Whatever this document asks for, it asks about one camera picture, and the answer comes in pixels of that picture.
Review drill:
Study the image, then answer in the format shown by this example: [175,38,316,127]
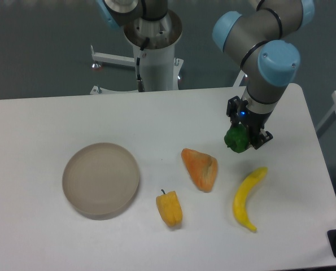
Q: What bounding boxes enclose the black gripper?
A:
[226,96,273,150]

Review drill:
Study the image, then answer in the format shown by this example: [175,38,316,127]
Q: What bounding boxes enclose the green toy pepper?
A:
[224,124,249,153]

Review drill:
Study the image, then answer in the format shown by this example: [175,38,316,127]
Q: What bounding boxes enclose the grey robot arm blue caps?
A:
[97,1,315,153]

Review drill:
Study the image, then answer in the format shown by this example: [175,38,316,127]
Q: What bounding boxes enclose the yellow toy bell pepper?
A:
[156,189,183,228]

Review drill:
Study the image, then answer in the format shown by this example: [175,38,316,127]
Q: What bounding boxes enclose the orange toy carrot piece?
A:
[181,148,218,193]

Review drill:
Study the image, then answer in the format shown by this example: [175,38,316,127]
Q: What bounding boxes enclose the yellow toy banana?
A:
[232,167,268,233]

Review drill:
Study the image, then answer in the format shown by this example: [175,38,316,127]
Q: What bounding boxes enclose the beige round plate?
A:
[62,143,140,220]

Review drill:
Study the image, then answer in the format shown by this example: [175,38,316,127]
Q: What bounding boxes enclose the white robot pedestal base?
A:
[90,10,184,92]

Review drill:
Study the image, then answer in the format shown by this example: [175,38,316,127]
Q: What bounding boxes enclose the black cable on pedestal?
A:
[135,36,150,93]

